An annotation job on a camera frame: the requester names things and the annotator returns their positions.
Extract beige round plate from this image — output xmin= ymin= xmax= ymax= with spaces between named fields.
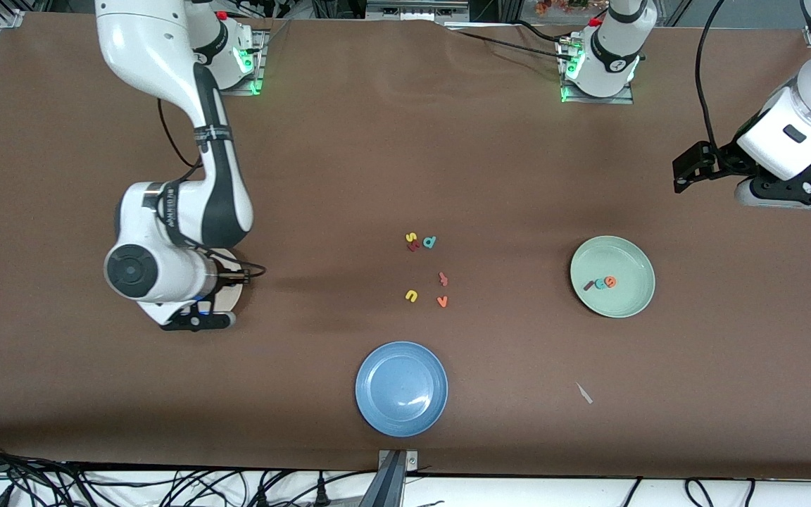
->
xmin=210 ymin=248 xmax=246 ymax=315

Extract green round plate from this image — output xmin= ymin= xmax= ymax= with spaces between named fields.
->
xmin=570 ymin=235 xmax=656 ymax=319

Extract brown table cover sheet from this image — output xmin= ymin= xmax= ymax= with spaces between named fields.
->
xmin=0 ymin=14 xmax=811 ymax=481

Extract blue round plate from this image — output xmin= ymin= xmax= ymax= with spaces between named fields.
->
xmin=355 ymin=341 xmax=448 ymax=438

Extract orange artificial flowers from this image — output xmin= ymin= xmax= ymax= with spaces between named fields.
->
xmin=536 ymin=0 xmax=607 ymax=16

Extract grey metal box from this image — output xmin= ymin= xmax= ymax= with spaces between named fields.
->
xmin=367 ymin=0 xmax=470 ymax=20

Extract black table cable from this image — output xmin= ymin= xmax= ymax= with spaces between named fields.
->
xmin=511 ymin=20 xmax=565 ymax=43
xmin=448 ymin=27 xmax=572 ymax=64

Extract grey metal clamp bracket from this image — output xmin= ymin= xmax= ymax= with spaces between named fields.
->
xmin=377 ymin=449 xmax=419 ymax=471

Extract dark camera stand pole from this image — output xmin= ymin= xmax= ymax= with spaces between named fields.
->
xmin=360 ymin=451 xmax=408 ymax=507

